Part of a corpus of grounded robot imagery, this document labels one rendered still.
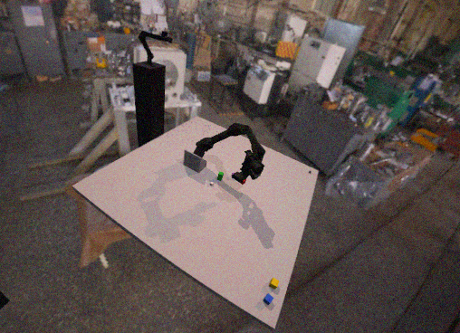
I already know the small yellow block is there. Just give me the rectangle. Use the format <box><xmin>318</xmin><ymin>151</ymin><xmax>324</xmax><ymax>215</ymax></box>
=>
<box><xmin>269</xmin><ymin>277</ymin><xmax>279</xmax><ymax>289</ymax></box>

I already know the small blue block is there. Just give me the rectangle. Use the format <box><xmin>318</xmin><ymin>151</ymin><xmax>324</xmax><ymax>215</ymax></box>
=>
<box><xmin>264</xmin><ymin>293</ymin><xmax>274</xmax><ymax>305</ymax></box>

